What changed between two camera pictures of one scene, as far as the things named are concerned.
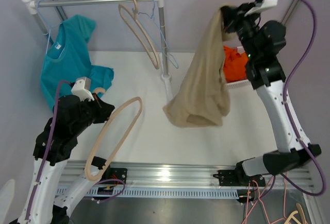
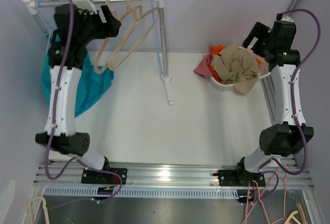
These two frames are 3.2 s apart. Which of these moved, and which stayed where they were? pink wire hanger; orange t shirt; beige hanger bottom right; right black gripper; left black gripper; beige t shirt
Moved: beige t shirt; orange t shirt; left black gripper; right black gripper
Stayed: pink wire hanger; beige hanger bottom right
